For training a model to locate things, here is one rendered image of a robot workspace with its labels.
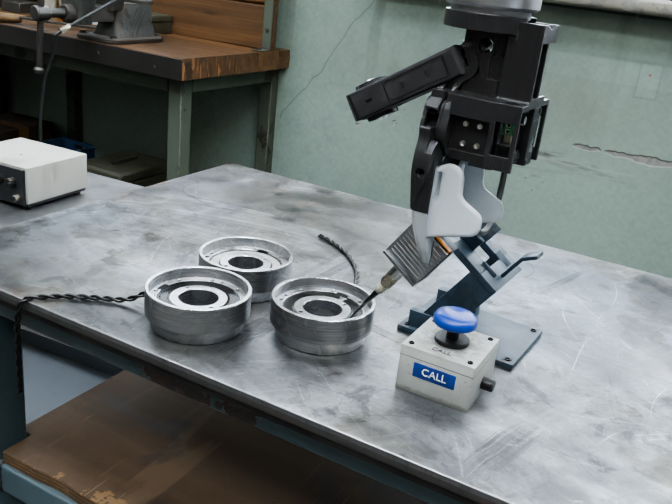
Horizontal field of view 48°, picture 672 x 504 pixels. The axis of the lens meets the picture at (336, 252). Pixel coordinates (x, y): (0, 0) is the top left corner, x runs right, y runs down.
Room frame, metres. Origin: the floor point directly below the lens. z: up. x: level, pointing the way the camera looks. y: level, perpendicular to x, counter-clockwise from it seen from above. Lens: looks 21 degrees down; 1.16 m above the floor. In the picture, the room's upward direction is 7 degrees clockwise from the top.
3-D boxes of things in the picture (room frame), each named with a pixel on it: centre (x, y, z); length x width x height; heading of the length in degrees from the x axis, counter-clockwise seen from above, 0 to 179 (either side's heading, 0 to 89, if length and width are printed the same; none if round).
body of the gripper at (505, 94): (0.62, -0.11, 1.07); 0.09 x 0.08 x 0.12; 61
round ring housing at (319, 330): (0.69, 0.01, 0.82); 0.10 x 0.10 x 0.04
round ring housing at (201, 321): (0.68, 0.13, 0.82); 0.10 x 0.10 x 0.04
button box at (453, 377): (0.61, -0.12, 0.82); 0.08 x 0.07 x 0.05; 63
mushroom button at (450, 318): (0.61, -0.11, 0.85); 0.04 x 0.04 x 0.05
